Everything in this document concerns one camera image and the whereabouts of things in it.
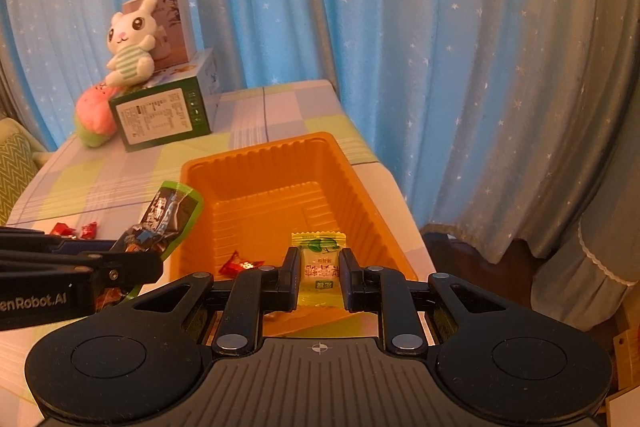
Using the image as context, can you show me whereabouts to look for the light wooden board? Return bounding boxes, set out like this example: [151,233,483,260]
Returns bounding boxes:
[612,329,640,390]

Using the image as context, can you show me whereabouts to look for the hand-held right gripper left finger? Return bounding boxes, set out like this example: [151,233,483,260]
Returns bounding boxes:
[120,247,302,356]

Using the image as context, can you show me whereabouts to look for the dusty blue lace-trimmed cloth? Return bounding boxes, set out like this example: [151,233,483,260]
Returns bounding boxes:
[530,202,640,333]

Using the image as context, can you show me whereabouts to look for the white bunny plush toy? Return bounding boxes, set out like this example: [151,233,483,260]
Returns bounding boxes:
[104,0,160,88]

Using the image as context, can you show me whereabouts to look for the light green sofa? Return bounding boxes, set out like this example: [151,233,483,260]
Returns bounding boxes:
[0,116,51,168]

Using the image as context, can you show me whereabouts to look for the green chevron cushion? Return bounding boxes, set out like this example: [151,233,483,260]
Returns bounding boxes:
[0,128,41,219]

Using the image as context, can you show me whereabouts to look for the blue star curtain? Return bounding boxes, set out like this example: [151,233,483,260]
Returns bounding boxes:
[0,0,531,228]

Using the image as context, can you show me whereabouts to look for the yellow green snack packet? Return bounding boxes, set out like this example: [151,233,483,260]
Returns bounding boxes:
[291,231,347,309]

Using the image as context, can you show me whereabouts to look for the grey star curtain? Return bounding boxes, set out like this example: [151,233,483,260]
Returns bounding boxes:
[450,0,640,260]

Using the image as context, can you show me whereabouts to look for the white card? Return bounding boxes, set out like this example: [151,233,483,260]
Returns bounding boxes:
[605,388,640,427]

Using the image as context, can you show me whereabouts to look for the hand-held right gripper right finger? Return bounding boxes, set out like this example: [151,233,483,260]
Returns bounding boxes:
[339,248,521,356]

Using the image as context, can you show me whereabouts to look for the green and white carton box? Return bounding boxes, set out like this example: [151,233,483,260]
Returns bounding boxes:
[108,47,220,152]

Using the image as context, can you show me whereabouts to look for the orange plastic tray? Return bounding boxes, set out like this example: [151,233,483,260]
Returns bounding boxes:
[179,132,418,340]

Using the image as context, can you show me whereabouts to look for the brown picture carton box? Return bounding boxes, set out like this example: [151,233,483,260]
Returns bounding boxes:
[122,0,201,72]

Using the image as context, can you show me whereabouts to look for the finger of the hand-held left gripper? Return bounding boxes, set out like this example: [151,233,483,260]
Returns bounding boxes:
[0,251,164,286]
[0,228,119,259]

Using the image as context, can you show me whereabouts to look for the pastel checked tablecloth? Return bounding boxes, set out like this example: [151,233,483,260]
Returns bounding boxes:
[0,79,438,427]

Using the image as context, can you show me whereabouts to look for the red candy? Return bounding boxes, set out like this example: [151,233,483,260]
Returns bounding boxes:
[219,249,266,277]

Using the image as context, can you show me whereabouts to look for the dark print snack packet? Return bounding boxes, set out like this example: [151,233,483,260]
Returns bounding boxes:
[95,180,205,314]

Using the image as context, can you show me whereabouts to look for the pink and green plush toy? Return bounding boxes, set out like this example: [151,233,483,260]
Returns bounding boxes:
[75,82,123,148]

